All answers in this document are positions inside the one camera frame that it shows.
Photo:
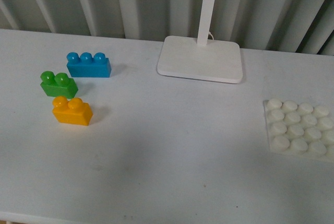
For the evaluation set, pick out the blue three-stud block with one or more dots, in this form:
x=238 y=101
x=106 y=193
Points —
x=86 y=65

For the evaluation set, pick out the white studded base plate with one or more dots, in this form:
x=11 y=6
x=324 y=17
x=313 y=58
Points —
x=300 y=130

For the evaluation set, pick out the yellow two-stud block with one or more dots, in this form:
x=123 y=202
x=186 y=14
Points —
x=73 y=111

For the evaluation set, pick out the green two-stud block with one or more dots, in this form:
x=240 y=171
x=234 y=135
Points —
x=58 y=85

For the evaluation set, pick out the white lamp stand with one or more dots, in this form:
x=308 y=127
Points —
x=201 y=58

